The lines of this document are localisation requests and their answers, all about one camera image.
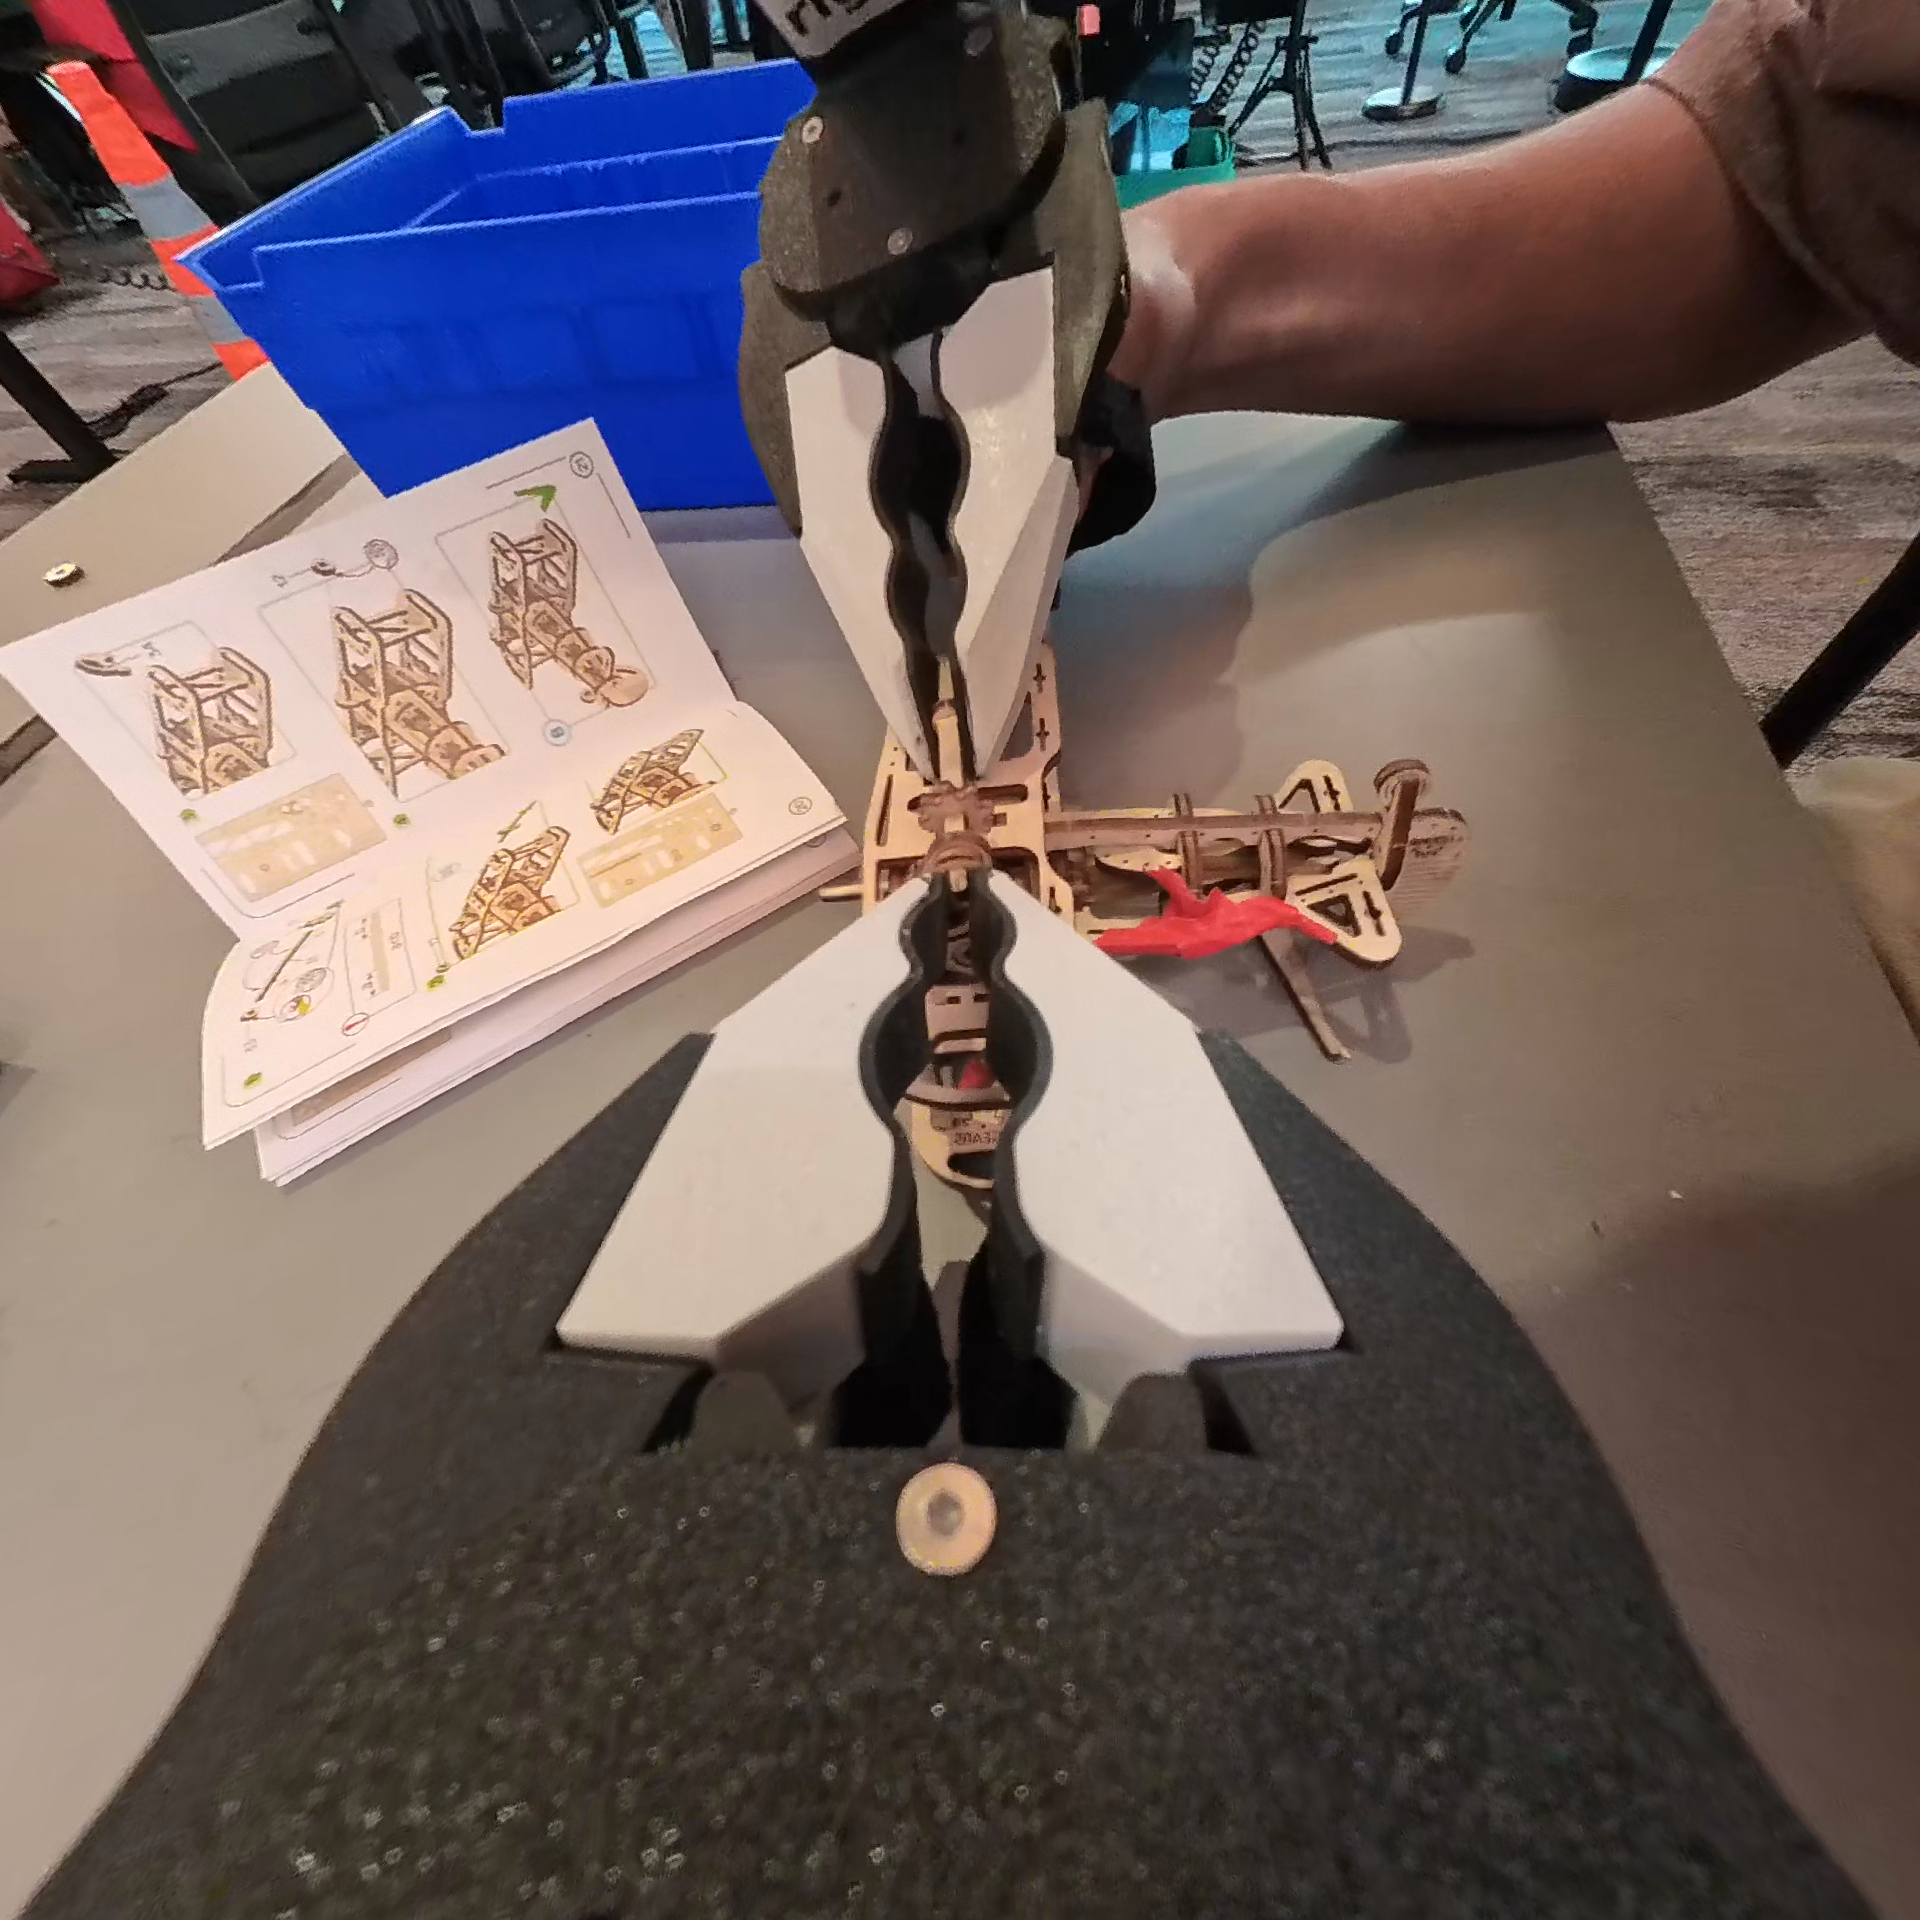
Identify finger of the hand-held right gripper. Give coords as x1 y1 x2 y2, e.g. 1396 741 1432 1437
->
784 342 951 774
919 268 1084 781

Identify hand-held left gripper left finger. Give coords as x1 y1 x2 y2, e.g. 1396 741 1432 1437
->
556 879 956 1450

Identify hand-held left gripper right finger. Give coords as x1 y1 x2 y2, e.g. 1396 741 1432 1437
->
959 869 1346 1450

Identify wooden model airplane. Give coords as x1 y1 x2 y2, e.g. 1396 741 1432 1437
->
824 646 1474 1195

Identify person's right forearm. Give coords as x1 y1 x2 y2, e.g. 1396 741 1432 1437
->
1116 76 1876 428

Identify green plastic box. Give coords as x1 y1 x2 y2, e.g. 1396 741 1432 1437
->
1115 126 1239 212

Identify red rubber band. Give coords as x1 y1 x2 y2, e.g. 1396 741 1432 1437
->
1093 869 1336 962

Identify blue plastic bin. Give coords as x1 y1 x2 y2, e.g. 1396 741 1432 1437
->
194 62 821 520

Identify open instruction booklet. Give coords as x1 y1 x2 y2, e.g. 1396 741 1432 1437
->
0 420 864 1188

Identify person's tan trousers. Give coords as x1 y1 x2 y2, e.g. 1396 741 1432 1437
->
1793 757 1920 1040

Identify black metal stand foot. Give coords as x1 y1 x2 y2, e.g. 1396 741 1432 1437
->
0 326 123 487

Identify red cloth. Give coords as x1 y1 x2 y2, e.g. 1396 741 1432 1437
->
31 0 199 155

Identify orange traffic cone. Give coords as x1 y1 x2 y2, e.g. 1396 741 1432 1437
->
45 60 272 387

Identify black metal leg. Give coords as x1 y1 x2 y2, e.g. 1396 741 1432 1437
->
1763 534 1920 766

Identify brown shirt sleeve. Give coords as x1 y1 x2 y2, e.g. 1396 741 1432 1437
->
1644 0 1920 369

